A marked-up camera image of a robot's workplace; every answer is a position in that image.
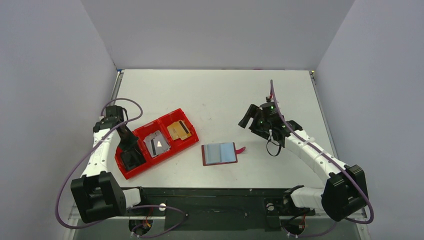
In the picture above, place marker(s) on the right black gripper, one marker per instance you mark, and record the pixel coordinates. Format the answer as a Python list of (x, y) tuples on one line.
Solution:
[(252, 117)]

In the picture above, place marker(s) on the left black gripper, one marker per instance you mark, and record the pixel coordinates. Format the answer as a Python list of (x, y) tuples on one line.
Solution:
[(130, 146)]

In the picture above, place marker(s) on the red leather card holder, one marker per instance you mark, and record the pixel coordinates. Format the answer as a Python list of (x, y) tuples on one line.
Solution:
[(220, 153)]

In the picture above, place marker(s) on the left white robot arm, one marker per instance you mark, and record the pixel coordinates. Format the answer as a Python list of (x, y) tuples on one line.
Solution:
[(99, 172)]

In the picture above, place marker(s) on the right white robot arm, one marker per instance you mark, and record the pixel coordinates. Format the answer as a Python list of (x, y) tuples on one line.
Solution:
[(345, 189)]

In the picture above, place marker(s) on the silver credit card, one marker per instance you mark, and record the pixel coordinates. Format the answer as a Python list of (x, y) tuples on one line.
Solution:
[(156, 144)]

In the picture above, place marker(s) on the gold credit card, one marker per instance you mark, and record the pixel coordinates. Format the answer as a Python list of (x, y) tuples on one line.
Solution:
[(179, 130)]

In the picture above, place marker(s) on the red plastic tray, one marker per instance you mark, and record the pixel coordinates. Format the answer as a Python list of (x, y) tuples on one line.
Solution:
[(161, 124)]

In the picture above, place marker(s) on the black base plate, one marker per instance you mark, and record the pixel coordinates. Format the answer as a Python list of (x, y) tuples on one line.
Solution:
[(198, 209)]

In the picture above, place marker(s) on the aluminium frame rail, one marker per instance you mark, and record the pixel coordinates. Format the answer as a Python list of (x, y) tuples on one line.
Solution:
[(116, 228)]

